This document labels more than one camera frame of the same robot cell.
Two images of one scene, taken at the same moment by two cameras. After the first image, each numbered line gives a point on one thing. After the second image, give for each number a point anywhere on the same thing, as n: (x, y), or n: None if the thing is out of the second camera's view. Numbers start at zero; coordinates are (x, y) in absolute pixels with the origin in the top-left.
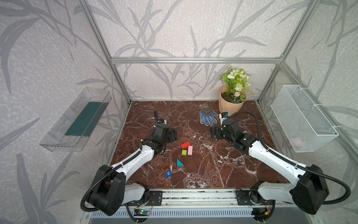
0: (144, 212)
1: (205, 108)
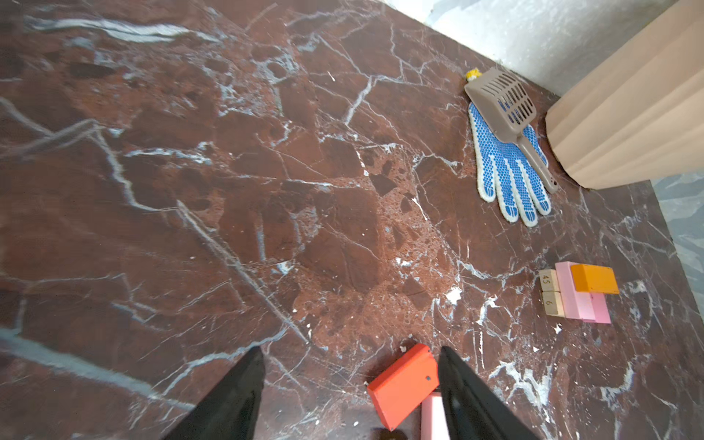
0: None
1: (509, 111)
